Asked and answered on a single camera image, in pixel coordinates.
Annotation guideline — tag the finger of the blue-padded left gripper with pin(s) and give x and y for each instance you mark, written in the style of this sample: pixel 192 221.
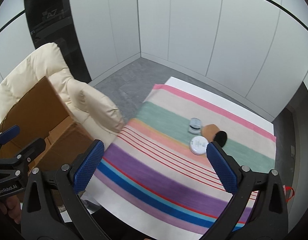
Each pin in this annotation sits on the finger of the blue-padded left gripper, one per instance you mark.
pixel 9 134
pixel 29 153

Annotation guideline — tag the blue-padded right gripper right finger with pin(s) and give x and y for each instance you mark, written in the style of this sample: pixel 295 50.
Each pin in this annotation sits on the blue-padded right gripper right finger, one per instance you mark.
pixel 257 209

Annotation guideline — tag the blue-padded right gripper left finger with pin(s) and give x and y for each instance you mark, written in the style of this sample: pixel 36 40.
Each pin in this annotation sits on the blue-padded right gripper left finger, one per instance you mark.
pixel 41 218

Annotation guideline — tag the white round jar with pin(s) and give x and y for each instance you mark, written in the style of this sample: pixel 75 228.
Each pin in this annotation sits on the white round jar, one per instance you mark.
pixel 198 145

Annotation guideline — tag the tan makeup puff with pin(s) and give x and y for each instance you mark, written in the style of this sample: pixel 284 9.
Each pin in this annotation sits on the tan makeup puff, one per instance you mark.
pixel 209 132

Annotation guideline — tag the clear eyelash curler case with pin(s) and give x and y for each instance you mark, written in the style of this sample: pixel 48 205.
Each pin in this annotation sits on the clear eyelash curler case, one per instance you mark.
pixel 195 126

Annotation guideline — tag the person's left hand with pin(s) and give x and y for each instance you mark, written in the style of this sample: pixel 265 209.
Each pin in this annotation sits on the person's left hand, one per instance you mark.
pixel 11 206

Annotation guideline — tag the brown cardboard box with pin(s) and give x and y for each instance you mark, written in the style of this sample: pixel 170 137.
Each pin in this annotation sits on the brown cardboard box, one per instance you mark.
pixel 40 113

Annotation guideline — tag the cream padded armchair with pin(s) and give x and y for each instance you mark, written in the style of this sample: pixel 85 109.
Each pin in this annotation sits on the cream padded armchair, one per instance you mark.
pixel 95 111

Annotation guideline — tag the striped colourful cloth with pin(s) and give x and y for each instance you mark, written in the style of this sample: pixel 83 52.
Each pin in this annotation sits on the striped colourful cloth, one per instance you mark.
pixel 189 159

